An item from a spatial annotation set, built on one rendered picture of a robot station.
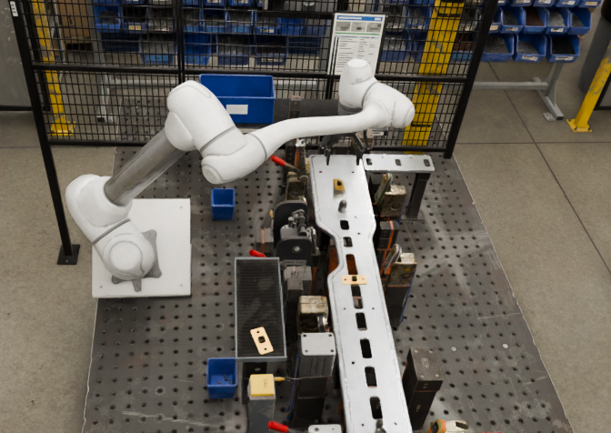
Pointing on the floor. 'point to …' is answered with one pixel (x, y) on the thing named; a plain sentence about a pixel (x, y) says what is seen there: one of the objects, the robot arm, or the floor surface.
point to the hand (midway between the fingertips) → (343, 159)
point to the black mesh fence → (67, 255)
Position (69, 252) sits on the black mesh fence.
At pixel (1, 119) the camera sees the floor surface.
